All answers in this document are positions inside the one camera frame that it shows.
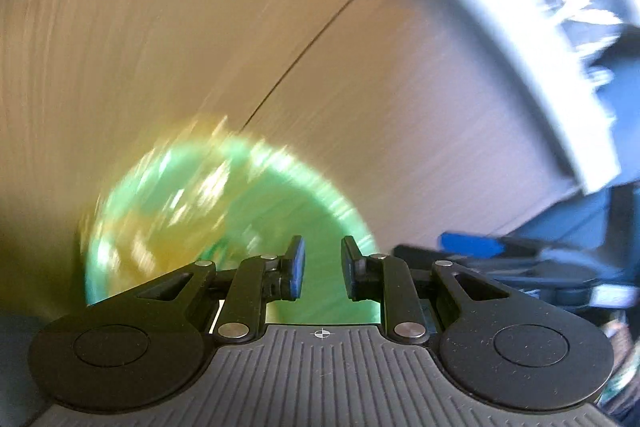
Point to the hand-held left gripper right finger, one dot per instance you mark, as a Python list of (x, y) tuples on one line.
[(347, 272)]

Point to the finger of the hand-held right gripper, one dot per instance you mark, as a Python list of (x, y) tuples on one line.
[(500, 271), (470, 245)]

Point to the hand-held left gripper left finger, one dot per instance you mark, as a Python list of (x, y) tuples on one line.
[(300, 269)]

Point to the green plastic bin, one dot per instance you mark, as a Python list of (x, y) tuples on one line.
[(310, 207)]

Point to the yellow plastic bag liner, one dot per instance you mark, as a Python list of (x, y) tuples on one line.
[(165, 227)]

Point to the grey curved rim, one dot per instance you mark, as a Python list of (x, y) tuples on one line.
[(500, 22)]

